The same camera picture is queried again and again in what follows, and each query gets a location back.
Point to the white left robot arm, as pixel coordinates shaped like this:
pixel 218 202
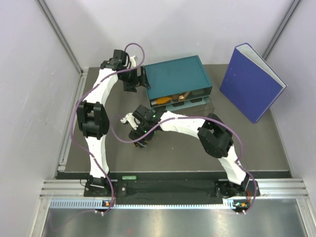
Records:
pixel 93 120

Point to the green mascara tube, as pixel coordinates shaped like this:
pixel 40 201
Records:
pixel 129 177

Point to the teal drawer organizer box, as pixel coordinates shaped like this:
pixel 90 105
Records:
pixel 176 76

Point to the grey slotted cable duct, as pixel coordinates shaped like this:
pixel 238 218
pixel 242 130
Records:
pixel 101 204

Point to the orange cosmetic tube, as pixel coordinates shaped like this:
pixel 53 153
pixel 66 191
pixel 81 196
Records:
pixel 161 100

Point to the black gold eyeshadow palette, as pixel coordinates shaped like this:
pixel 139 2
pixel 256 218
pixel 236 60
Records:
pixel 138 145

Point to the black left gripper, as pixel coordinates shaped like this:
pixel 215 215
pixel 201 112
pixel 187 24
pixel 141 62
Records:
pixel 130 87

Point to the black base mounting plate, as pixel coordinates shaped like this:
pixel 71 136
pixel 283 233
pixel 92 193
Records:
pixel 197 187

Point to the blue ring binder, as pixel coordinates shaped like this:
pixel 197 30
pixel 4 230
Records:
pixel 250 83

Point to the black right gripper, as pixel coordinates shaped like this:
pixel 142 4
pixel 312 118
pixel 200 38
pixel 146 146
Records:
pixel 136 134

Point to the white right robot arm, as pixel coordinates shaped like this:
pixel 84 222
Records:
pixel 215 137

